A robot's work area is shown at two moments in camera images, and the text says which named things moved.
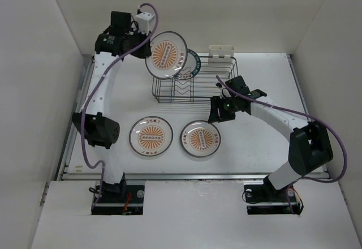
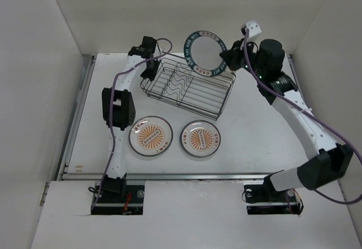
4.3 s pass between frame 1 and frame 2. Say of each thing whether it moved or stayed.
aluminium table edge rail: stayed
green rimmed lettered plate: moved
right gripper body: moved
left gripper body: moved
